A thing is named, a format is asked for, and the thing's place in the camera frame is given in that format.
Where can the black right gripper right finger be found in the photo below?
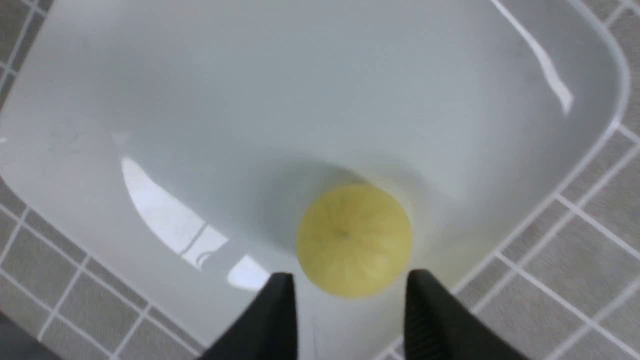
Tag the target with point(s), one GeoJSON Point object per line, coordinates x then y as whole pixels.
{"type": "Point", "coordinates": [437, 326]}

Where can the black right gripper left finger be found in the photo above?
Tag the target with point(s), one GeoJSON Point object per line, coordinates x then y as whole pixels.
{"type": "Point", "coordinates": [266, 330]}

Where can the yellow steamed bun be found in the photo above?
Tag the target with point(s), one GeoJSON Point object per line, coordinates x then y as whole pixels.
{"type": "Point", "coordinates": [354, 240]}

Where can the white square plate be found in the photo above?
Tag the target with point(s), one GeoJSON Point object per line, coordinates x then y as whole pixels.
{"type": "Point", "coordinates": [179, 142]}

